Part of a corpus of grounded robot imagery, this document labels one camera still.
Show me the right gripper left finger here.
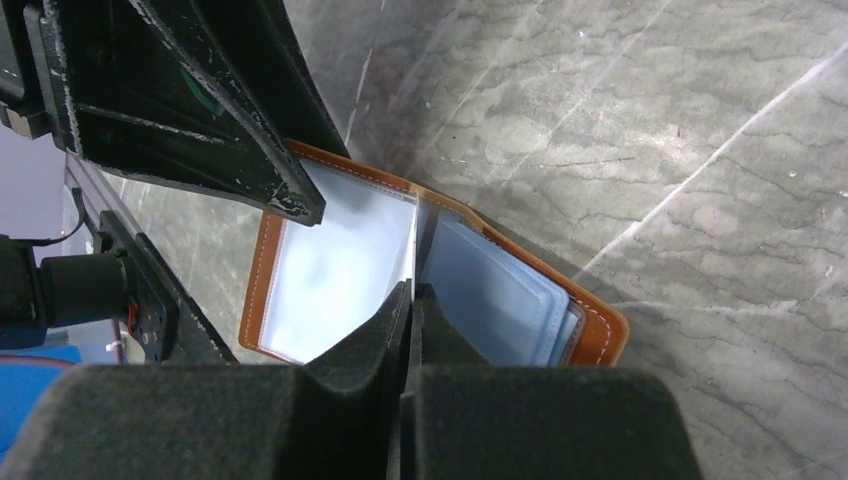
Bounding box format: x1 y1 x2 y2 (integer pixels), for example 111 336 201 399
1 281 411 479

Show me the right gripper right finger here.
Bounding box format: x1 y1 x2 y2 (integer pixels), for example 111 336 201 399
401 284 702 479

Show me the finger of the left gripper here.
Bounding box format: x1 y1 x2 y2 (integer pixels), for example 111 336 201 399
132 1 345 199
23 1 326 226

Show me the brown leather card holder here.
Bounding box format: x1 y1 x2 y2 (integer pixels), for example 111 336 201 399
238 141 630 367

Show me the single silver VIP card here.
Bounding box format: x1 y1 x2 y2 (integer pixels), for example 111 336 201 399
386 195 420 294

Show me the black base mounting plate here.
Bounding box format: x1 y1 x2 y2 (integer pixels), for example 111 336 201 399
92 210 240 367

